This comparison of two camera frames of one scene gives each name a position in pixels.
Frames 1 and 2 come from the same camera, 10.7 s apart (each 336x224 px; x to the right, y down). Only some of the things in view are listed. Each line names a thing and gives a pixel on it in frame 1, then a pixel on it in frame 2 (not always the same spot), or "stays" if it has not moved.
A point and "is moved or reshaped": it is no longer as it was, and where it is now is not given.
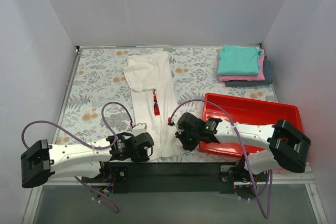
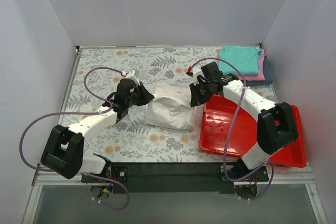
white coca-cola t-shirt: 155,105 is moved or reshaped
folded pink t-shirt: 261,77 stays
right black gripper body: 184,128 -> 199,92
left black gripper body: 144,141 -> 139,94
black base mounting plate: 168,178 stays
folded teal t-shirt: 239,60 stays
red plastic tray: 247,110 stays
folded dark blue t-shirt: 269,78 stays
